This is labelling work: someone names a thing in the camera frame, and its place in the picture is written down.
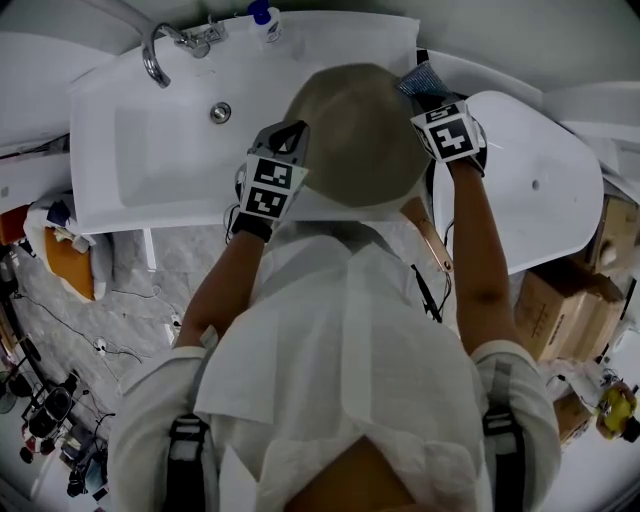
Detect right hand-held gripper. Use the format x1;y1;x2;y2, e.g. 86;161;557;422
410;92;489;179

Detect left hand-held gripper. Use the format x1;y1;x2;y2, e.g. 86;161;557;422
234;120;311;221

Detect blue-grey sponge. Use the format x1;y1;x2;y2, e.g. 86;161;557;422
397;60;451;99

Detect beige frying pan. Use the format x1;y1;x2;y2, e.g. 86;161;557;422
282;63;454;274

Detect white bottle with blue cap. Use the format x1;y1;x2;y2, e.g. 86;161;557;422
248;0;284;45

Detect person's right forearm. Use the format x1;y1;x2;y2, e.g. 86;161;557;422
444;159;519;346

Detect person's left forearm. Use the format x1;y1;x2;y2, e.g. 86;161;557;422
174;227;274;349

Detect white sink vanity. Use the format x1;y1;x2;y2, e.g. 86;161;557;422
69;10;424;236

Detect white bathtub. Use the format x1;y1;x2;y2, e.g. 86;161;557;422
432;89;606;276

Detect chrome faucet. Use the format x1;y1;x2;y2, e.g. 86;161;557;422
142;20;226;90

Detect person's white shirt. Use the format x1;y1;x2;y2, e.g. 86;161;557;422
107;219;564;512

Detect small cardboard box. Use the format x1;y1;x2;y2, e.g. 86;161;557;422
587;194;640;274

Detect orange cushion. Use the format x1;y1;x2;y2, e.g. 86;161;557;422
44;227;96;301

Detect large cardboard box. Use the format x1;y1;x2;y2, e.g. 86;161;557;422
514;269;626;361

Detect yellow handheld device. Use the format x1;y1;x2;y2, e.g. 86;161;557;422
597;384;639;441

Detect black harness strap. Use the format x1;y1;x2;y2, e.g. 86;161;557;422
164;414;209;512
482;362;526;512

